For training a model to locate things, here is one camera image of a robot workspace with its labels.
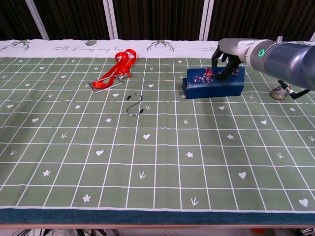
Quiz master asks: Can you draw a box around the orange lanyard with badge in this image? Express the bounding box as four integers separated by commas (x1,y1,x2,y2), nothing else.
88,48,139,94

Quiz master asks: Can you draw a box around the blue floral glasses case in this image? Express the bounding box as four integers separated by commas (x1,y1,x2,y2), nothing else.
182,66,246,99

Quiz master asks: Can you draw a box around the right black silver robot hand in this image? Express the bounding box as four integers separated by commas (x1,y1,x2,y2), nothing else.
211,38,258,81

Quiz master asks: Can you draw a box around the metal S hook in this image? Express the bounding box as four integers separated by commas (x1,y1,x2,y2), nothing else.
126,93,145,116

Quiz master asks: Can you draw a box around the green grid tablecloth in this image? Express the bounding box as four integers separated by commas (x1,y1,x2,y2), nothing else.
0,38,315,226

